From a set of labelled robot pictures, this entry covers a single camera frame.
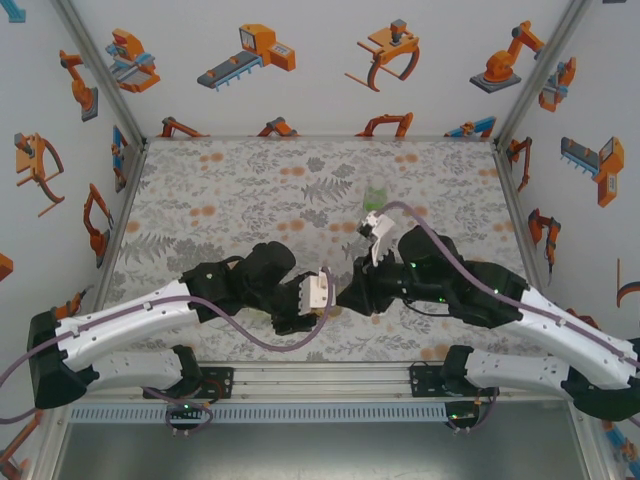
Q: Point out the small green label plastic bottle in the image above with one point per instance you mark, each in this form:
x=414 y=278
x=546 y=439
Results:
x=375 y=197

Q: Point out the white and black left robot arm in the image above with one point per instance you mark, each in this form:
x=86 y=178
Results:
x=125 y=320

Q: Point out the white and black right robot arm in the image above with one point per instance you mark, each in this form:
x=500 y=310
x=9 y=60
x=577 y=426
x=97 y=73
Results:
x=575 y=335

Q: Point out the floral patterned table cover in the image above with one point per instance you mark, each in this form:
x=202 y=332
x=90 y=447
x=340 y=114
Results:
x=250 y=165

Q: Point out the green-lit controller board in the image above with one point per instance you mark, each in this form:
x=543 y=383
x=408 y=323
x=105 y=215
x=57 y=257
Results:
x=460 y=415
x=186 y=406

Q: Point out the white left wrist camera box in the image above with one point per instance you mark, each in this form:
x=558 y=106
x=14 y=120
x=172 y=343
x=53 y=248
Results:
x=315 y=292

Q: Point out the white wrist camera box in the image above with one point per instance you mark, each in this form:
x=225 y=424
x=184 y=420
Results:
x=315 y=292
x=380 y=232

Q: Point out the aluminium frame rail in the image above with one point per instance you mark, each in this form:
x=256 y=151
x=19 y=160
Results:
x=320 y=382

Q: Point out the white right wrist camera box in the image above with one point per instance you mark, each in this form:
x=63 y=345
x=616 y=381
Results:
x=380 y=232

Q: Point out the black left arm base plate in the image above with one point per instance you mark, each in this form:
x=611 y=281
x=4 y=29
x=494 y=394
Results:
x=222 y=382

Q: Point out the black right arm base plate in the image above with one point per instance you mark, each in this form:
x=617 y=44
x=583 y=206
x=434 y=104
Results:
x=425 y=382

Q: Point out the aluminium side rail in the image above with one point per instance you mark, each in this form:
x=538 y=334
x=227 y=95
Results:
x=510 y=200
x=131 y=175

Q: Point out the aluminium frame leg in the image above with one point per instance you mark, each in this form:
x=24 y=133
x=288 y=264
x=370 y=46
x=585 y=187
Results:
x=47 y=445
x=595 y=445

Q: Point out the aluminium frame post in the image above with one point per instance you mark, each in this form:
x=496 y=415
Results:
x=545 y=70
x=100 y=75

